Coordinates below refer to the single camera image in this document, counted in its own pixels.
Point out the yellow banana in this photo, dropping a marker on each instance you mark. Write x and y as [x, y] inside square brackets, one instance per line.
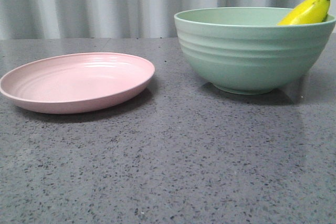
[307, 12]

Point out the green ribbed bowl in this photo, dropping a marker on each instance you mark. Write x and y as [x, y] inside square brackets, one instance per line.
[245, 50]

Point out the pink ribbed plate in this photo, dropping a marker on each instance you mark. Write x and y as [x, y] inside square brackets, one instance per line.
[77, 83]

